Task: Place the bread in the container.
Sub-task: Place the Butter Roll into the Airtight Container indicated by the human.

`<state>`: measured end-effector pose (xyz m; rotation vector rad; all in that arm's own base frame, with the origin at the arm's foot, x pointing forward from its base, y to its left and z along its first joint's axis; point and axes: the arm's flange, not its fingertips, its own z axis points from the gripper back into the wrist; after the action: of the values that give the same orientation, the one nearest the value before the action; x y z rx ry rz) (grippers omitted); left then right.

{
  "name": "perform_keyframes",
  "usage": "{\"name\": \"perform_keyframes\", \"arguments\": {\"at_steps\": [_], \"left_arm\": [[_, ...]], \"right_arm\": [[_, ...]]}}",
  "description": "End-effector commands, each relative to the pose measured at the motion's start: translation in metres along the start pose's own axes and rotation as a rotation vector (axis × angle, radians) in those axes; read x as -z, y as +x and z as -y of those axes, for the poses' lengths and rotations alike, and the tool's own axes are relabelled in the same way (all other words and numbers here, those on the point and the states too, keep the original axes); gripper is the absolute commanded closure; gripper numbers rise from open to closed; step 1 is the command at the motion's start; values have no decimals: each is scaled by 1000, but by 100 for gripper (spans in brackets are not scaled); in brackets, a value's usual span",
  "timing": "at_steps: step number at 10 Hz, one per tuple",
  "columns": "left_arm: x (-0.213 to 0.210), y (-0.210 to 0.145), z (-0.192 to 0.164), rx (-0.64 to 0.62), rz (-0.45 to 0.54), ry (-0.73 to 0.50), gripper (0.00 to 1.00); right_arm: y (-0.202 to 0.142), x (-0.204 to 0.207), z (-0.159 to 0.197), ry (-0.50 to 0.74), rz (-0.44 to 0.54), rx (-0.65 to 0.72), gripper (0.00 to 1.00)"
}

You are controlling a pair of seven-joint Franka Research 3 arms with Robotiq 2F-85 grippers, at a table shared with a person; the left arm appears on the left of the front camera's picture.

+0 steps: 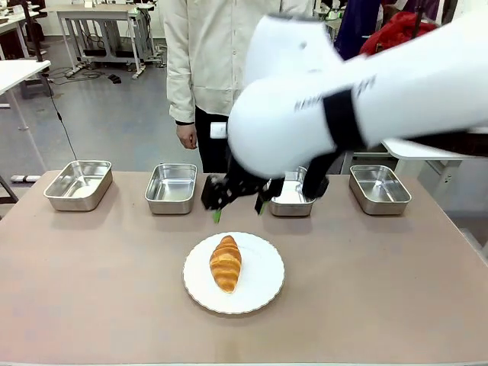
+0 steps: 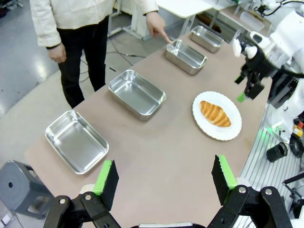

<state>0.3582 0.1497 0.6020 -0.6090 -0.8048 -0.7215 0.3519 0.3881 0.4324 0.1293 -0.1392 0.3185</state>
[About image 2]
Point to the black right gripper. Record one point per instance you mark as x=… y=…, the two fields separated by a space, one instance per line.
x=257 y=65

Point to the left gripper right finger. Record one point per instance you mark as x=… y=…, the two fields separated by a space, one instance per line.
x=221 y=180

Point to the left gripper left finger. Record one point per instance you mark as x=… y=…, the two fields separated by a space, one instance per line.
x=107 y=185

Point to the person's left forearm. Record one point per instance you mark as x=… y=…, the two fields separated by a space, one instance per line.
x=150 y=6

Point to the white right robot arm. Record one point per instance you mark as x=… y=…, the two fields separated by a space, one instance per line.
x=292 y=26

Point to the person's right forearm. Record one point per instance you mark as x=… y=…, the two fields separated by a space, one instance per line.
x=45 y=31

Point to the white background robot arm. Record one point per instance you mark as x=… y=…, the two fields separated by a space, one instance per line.
x=270 y=3

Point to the golden croissant bread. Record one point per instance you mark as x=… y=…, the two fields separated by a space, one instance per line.
x=215 y=114

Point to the steel rectangular container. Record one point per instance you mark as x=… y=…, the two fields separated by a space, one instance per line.
x=207 y=38
x=135 y=95
x=187 y=57
x=76 y=142

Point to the person's left hand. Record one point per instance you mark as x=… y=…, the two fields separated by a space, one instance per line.
x=155 y=25

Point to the person's right hand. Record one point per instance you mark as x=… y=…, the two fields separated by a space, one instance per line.
x=58 y=53

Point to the white scalloped plate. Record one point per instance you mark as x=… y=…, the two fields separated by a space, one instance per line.
x=209 y=129

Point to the black cylinder cup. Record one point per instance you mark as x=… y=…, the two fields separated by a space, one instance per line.
x=276 y=152

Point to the translucent plastic box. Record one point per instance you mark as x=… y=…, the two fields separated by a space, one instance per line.
x=251 y=21

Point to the red emergency stop button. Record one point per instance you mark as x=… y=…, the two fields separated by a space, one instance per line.
x=299 y=126

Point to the brown background table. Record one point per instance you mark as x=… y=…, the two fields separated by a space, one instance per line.
x=230 y=10

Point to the grey plastic stool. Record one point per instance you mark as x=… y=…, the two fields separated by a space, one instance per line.
x=14 y=175

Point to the large white table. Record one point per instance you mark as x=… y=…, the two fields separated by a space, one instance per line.
x=183 y=8

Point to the black wristband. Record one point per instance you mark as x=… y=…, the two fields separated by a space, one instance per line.
x=53 y=46

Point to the person in cream shirt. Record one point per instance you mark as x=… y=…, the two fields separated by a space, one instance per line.
x=78 y=14

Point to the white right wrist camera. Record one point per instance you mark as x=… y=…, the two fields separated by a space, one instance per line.
x=236 y=47

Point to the aluminium profile table frame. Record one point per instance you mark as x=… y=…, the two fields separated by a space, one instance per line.
x=261 y=171

